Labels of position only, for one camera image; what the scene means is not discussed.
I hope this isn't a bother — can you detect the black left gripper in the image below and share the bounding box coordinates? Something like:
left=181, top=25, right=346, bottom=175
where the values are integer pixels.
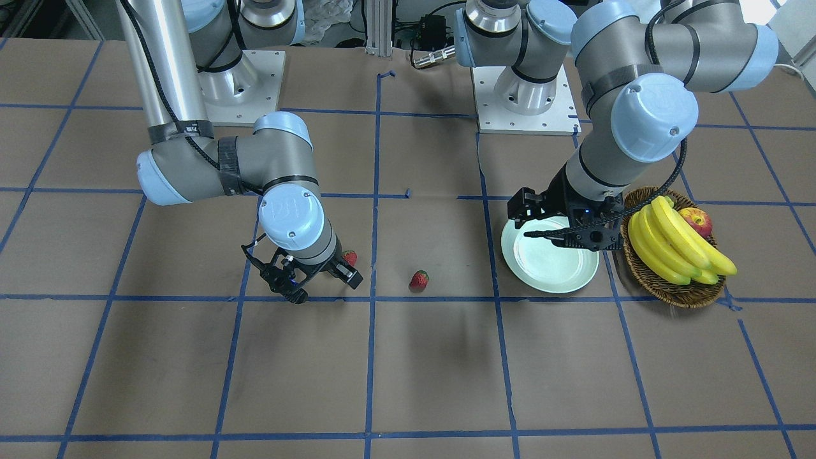
left=507, top=168, right=625, bottom=252

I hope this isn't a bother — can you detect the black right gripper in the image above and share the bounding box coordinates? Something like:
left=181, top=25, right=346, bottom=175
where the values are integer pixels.
left=258, top=246, right=363, bottom=304

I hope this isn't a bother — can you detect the red strawberry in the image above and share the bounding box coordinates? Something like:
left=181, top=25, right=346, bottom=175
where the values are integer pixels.
left=409, top=270, right=430, bottom=293
left=342, top=250, right=358, bottom=267

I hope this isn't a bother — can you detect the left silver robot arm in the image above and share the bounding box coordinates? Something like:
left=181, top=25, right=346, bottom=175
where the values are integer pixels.
left=451, top=1, right=779, bottom=293

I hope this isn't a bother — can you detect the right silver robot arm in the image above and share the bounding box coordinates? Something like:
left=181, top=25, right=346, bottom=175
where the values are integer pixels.
left=117, top=1, right=362, bottom=304

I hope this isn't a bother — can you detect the light green plate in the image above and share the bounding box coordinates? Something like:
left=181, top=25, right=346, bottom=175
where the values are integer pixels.
left=500, top=215, right=600, bottom=293

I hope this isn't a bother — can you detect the yellow banana bunch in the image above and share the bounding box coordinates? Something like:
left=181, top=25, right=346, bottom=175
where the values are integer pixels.
left=628, top=196, right=738, bottom=285

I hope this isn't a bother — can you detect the red apple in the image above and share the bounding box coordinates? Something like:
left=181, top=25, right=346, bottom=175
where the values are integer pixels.
left=678, top=207, right=712, bottom=239

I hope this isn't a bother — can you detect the brown wicker basket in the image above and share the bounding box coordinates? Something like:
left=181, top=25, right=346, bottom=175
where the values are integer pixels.
left=620, top=186, right=727, bottom=309

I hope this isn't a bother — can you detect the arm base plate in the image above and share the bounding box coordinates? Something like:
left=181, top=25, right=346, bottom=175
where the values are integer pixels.
left=198, top=50, right=286, bottom=127
left=472, top=66, right=581, bottom=136

